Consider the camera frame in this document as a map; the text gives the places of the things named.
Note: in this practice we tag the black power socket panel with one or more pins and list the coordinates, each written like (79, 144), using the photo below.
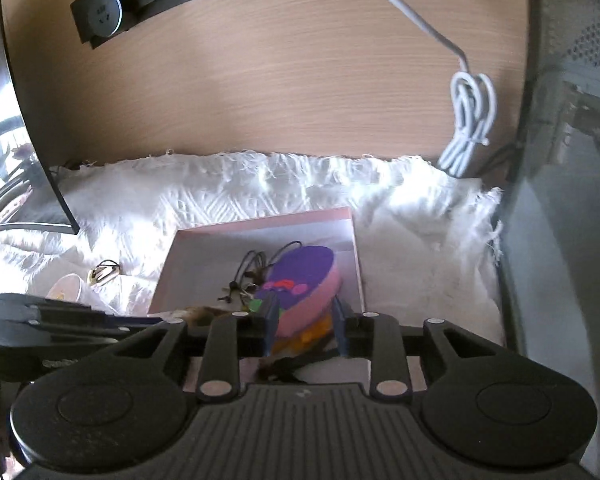
(105, 15)

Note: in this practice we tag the grey computer case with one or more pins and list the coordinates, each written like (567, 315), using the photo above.
(570, 210)

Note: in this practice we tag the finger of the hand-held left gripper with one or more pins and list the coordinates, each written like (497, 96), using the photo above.
(55, 336)
(70, 312)

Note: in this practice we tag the orange yellow soft item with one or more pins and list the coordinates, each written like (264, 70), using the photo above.
(310, 335)

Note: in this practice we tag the white textured blanket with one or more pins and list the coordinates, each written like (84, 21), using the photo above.
(420, 240)

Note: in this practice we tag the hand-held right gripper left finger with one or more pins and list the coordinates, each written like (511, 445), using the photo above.
(271, 325)

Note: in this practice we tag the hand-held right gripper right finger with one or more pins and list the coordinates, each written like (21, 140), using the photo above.
(340, 332)

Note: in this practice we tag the pink shallow box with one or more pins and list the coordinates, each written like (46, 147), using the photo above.
(205, 255)

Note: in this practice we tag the brown furry item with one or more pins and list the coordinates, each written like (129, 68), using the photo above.
(205, 315)

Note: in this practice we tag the black gold hair clip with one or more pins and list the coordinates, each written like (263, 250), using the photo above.
(102, 274)

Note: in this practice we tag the peach paper cup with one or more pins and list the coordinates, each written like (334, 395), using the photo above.
(70, 287)

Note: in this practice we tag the purple pink plush toy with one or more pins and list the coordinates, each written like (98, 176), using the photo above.
(300, 280)

